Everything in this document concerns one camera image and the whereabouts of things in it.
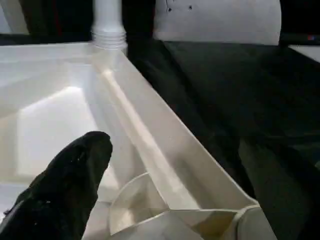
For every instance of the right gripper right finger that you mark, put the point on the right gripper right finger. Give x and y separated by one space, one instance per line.
287 195

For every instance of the black cabinet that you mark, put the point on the black cabinet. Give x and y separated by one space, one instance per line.
62 17

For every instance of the white plastic table top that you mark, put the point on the white plastic table top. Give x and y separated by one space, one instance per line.
75 87

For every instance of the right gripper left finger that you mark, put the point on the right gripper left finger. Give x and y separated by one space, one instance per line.
57 195

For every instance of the pale panel with holes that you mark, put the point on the pale panel with holes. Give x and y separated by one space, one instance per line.
217 22

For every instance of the white flat board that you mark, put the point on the white flat board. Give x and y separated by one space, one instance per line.
307 52

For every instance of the white plastic table leg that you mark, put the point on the white plastic table leg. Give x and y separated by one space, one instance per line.
108 22

